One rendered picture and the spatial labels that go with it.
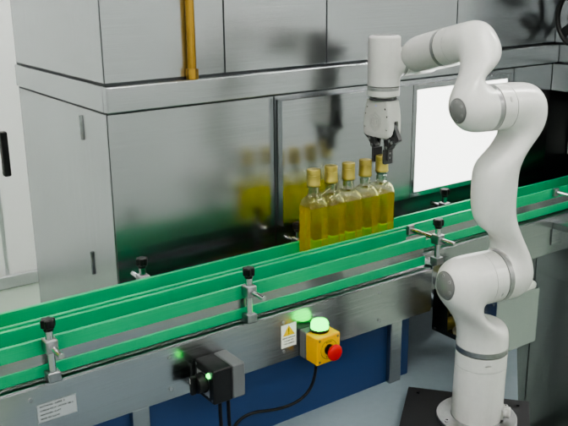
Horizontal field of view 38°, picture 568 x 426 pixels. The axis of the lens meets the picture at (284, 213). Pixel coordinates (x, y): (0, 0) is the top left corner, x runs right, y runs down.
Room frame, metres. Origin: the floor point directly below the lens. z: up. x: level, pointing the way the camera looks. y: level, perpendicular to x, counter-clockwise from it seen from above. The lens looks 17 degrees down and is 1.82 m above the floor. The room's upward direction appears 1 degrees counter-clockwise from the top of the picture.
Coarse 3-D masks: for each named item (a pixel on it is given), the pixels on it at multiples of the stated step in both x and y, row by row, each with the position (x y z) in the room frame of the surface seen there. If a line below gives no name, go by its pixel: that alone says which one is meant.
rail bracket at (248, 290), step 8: (248, 272) 1.69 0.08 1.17; (248, 280) 1.70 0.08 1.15; (248, 288) 1.69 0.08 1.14; (256, 288) 1.71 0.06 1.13; (248, 296) 1.69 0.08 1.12; (256, 296) 1.67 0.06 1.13; (264, 296) 1.66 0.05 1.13; (248, 304) 1.70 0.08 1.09; (248, 312) 1.70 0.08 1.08; (248, 320) 1.69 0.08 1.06; (256, 320) 1.70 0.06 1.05
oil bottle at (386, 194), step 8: (376, 184) 2.12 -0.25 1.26; (384, 184) 2.12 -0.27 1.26; (384, 192) 2.11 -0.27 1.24; (392, 192) 2.13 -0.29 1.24; (384, 200) 2.11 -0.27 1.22; (392, 200) 2.13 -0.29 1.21; (384, 208) 2.11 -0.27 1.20; (392, 208) 2.13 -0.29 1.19; (384, 216) 2.11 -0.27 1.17; (392, 216) 2.13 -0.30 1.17; (384, 224) 2.11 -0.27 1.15; (392, 224) 2.13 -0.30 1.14
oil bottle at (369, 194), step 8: (360, 192) 2.08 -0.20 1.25; (368, 192) 2.08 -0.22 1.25; (376, 192) 2.09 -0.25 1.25; (368, 200) 2.08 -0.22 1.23; (376, 200) 2.09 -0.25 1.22; (368, 208) 2.08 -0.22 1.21; (376, 208) 2.09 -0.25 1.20; (368, 216) 2.08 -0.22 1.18; (376, 216) 2.09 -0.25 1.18; (368, 224) 2.08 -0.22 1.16; (376, 224) 2.09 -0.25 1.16; (368, 232) 2.08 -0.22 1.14
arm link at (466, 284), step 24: (456, 264) 1.69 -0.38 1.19; (480, 264) 1.69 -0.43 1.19; (504, 264) 1.71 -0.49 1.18; (456, 288) 1.66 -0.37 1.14; (480, 288) 1.66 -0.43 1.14; (504, 288) 1.69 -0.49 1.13; (456, 312) 1.68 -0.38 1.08; (480, 312) 1.66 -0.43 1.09; (456, 336) 1.74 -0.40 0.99; (480, 336) 1.68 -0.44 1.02; (504, 336) 1.70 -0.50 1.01
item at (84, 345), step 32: (352, 256) 1.90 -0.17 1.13; (384, 256) 1.96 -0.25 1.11; (416, 256) 2.04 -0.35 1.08; (288, 288) 1.79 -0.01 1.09; (320, 288) 1.84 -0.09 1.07; (128, 320) 1.55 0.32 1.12; (160, 320) 1.59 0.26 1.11; (192, 320) 1.64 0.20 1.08; (224, 320) 1.68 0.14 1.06; (0, 352) 1.40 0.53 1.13; (32, 352) 1.43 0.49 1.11; (64, 352) 1.47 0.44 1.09; (96, 352) 1.51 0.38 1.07; (0, 384) 1.39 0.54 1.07
